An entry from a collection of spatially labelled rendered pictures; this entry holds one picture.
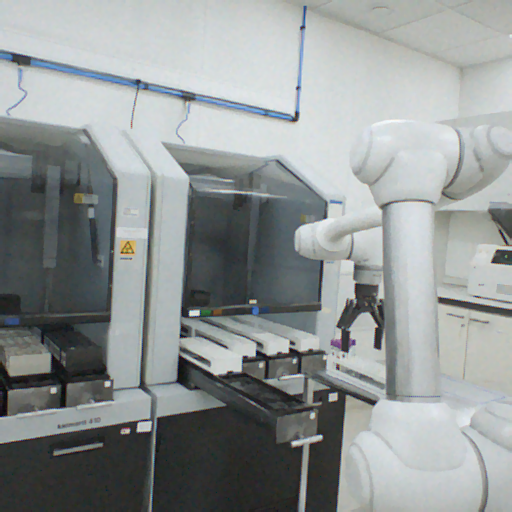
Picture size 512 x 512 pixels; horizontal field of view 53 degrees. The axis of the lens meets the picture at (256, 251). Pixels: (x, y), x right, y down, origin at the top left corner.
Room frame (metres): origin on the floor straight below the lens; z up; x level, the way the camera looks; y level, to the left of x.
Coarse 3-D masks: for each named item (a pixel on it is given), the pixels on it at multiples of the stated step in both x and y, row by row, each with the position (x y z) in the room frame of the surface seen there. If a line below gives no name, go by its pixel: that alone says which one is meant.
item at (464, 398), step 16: (320, 368) 1.74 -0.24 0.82; (304, 384) 1.69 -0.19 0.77; (336, 384) 1.57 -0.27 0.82; (448, 384) 1.65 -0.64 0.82; (464, 384) 1.66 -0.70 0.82; (304, 400) 1.69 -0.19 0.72; (368, 400) 1.46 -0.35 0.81; (448, 400) 1.48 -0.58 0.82; (464, 400) 1.49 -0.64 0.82; (480, 400) 1.50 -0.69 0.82; (496, 400) 1.51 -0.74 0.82; (464, 416) 1.36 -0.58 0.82; (304, 448) 1.68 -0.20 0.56; (304, 464) 1.68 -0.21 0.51; (304, 480) 1.69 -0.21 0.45; (304, 496) 1.69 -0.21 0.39
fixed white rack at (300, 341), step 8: (264, 328) 2.17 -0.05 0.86; (272, 328) 2.14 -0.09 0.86; (280, 328) 2.15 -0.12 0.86; (288, 328) 2.17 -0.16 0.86; (280, 336) 2.17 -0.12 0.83; (288, 336) 2.03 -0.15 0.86; (296, 336) 2.02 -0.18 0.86; (304, 336) 2.03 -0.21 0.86; (312, 336) 2.03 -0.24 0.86; (296, 344) 1.99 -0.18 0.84; (304, 344) 1.98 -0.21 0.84; (312, 344) 2.01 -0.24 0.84
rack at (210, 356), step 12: (180, 348) 1.84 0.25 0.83; (192, 348) 1.72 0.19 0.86; (204, 348) 1.73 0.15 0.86; (216, 348) 1.74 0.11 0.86; (192, 360) 1.72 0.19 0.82; (204, 360) 1.77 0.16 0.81; (216, 360) 1.60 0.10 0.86; (228, 360) 1.62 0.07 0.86; (240, 360) 1.65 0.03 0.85; (216, 372) 1.60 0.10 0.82
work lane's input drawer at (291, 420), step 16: (192, 368) 1.69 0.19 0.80; (208, 384) 1.59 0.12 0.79; (224, 384) 1.53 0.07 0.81; (240, 384) 1.56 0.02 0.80; (256, 384) 1.57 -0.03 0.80; (224, 400) 1.51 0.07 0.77; (240, 400) 1.44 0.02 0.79; (256, 400) 1.39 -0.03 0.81; (272, 400) 1.43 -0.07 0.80; (288, 400) 1.44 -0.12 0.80; (256, 416) 1.37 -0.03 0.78; (272, 416) 1.31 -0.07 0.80; (288, 416) 1.31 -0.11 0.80; (304, 416) 1.35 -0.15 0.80; (272, 432) 1.31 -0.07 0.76; (288, 432) 1.32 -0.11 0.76; (304, 432) 1.35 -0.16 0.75
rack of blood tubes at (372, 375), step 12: (336, 360) 1.63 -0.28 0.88; (348, 360) 1.62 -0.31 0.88; (360, 360) 1.64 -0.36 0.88; (336, 372) 1.63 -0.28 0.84; (348, 372) 1.62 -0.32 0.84; (360, 372) 1.54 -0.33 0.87; (372, 372) 1.51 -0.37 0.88; (384, 372) 1.51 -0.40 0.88; (372, 384) 1.57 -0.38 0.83; (384, 384) 1.58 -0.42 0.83; (384, 396) 1.45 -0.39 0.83
